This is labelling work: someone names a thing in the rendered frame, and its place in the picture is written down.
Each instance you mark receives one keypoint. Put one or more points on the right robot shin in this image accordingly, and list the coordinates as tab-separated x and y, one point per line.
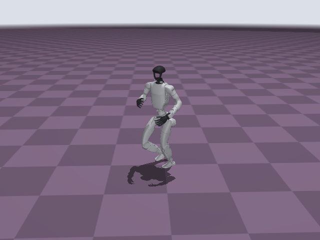
153	148

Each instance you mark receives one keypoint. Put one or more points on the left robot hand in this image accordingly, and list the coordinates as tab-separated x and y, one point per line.
162	119

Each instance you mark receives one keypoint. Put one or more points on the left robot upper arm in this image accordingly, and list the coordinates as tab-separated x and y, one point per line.
171	90

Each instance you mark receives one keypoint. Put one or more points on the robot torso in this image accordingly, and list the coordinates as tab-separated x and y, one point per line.
159	98

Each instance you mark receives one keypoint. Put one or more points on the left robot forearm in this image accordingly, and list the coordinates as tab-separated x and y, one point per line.
175	109

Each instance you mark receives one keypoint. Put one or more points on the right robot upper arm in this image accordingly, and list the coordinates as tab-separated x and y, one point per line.
146	90

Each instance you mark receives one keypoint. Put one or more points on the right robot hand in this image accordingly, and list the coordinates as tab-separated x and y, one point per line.
138	102

